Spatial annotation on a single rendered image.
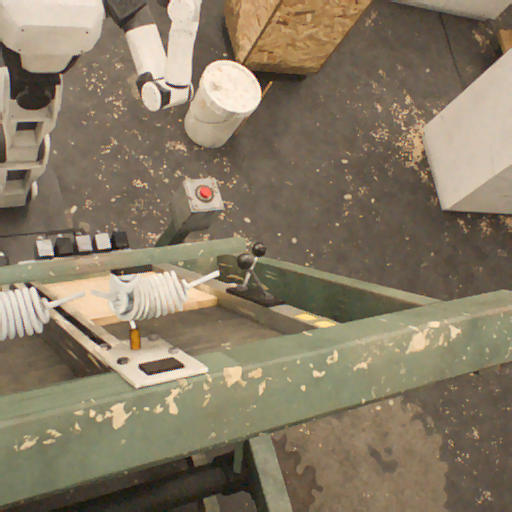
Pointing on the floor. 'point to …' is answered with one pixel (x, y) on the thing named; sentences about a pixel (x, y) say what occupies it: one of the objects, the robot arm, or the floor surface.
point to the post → (171, 236)
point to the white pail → (222, 103)
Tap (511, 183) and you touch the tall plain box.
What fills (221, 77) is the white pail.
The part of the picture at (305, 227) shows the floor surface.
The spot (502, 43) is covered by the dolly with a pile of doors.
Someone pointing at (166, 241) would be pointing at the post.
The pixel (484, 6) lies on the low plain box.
